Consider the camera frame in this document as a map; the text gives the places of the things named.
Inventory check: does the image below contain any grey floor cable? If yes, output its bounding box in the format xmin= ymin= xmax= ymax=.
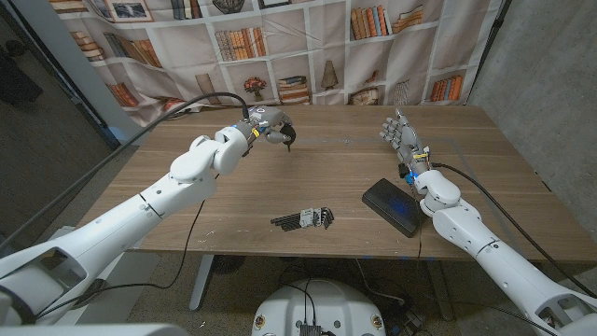
xmin=355 ymin=259 xmax=408 ymax=307

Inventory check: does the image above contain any black backdrop stand pole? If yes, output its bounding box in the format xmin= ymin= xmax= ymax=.
xmin=465 ymin=0 xmax=513 ymax=106

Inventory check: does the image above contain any thin braided right arm cable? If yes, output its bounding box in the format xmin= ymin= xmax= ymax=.
xmin=409 ymin=180 xmax=563 ymax=336

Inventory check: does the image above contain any black rectangular case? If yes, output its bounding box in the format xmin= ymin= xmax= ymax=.
xmin=361 ymin=177 xmax=428 ymax=239

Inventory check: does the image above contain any black hex key set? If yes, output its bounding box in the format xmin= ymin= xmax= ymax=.
xmin=270 ymin=206 xmax=336 ymax=233

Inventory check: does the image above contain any white robot torso base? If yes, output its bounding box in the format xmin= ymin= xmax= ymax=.
xmin=251 ymin=278 xmax=387 ymax=336

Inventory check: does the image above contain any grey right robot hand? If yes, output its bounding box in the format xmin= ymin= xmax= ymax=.
xmin=378 ymin=107 xmax=432 ymax=175

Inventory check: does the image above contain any floor power strip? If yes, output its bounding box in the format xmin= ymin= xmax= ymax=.
xmin=394 ymin=309 xmax=426 ymax=336

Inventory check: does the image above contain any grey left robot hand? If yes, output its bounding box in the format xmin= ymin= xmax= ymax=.
xmin=244 ymin=105 xmax=297 ymax=145

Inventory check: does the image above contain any printed bookshelf backdrop cloth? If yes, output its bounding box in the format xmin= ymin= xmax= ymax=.
xmin=48 ymin=0 xmax=506 ymax=129

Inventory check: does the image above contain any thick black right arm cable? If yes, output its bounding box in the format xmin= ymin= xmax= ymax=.
xmin=429 ymin=161 xmax=597 ymax=300

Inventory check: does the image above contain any thin braided arm cable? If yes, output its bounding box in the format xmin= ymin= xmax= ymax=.
xmin=409 ymin=180 xmax=563 ymax=336
xmin=34 ymin=173 xmax=222 ymax=321

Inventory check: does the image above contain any black round floor base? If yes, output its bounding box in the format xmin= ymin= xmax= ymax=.
xmin=211 ymin=255 xmax=247 ymax=275

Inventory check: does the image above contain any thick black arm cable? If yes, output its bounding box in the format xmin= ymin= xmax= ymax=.
xmin=429 ymin=161 xmax=597 ymax=300
xmin=0 ymin=91 xmax=252 ymax=254

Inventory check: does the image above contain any grey metal table leg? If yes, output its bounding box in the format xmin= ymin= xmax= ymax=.
xmin=187 ymin=254 xmax=216 ymax=313
xmin=424 ymin=259 xmax=455 ymax=322

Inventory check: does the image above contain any black rubber air blower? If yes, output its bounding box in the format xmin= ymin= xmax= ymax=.
xmin=279 ymin=121 xmax=299 ymax=154

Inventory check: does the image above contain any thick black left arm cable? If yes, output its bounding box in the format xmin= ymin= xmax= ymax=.
xmin=0 ymin=91 xmax=252 ymax=254

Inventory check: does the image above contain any thin braided left arm cable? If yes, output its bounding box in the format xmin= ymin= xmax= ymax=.
xmin=34 ymin=173 xmax=222 ymax=321

